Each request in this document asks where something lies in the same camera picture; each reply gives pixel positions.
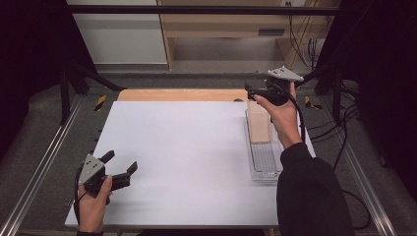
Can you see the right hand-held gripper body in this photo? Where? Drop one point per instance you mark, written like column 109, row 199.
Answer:
column 278, row 83

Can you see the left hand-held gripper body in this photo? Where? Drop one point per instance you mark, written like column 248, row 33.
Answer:
column 91, row 168

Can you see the beige phone case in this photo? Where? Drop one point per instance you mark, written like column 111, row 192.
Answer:
column 259, row 123

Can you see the clear plastic tray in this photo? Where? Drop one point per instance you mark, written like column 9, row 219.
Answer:
column 267, row 159

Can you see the person's left hand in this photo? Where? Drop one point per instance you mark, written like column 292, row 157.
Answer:
column 93, row 206

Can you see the person's right hand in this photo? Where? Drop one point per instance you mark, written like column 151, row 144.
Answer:
column 283, row 121

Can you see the white table board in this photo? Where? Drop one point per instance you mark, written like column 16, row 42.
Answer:
column 183, row 147

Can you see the wooden table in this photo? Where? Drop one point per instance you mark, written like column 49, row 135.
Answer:
column 183, row 95

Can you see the light wooden desk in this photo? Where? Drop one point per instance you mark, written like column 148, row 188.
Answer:
column 226, row 24

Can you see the black curtain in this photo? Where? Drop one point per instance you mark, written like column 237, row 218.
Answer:
column 29, row 49
column 383, row 65

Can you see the white cabinet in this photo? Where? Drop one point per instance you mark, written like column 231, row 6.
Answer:
column 121, row 36

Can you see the aluminium floor rail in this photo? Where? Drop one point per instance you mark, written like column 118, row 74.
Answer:
column 360, row 170
column 42, row 154

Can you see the black frame strut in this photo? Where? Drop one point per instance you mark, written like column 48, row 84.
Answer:
column 91, row 77
column 331, row 82

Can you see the black horizontal frame bar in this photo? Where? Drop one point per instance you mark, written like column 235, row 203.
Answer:
column 196, row 10

